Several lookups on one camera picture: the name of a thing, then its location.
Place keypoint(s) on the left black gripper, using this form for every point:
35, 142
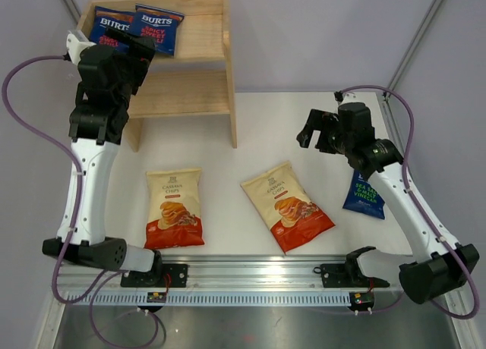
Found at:
140, 55

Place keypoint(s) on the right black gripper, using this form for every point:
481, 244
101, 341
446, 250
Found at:
323, 121

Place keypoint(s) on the blue Burts chilli bag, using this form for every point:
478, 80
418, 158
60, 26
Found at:
106, 17

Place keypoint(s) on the Burts sea salt vinegar bag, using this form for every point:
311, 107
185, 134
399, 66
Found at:
363, 198

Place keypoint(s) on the cassava chips bag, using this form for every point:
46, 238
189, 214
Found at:
174, 215
288, 212

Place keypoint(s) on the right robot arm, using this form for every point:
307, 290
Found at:
441, 264

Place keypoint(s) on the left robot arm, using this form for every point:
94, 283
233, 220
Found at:
108, 80

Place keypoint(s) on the wooden two-tier shelf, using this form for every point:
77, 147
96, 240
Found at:
198, 80

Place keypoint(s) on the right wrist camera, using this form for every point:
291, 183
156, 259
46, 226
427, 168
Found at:
343, 98

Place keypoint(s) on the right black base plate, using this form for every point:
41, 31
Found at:
334, 275

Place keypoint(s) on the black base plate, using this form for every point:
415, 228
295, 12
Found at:
334, 275
174, 275

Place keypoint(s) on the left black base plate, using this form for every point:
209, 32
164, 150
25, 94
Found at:
174, 275

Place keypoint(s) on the white slotted cable duct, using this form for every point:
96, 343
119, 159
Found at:
218, 299

